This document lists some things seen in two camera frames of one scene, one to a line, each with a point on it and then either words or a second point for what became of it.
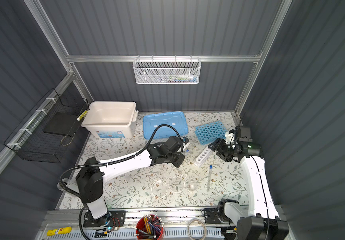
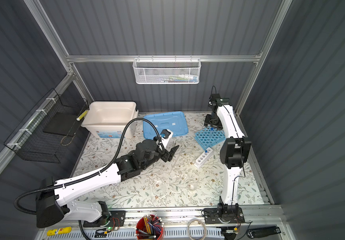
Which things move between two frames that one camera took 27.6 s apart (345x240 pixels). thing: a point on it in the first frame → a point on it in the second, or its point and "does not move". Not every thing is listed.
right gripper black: x=218 y=145 → x=207 y=122
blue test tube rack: x=208 y=133 does not move
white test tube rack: x=202 y=157 does not move
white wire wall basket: x=166 y=71 does not move
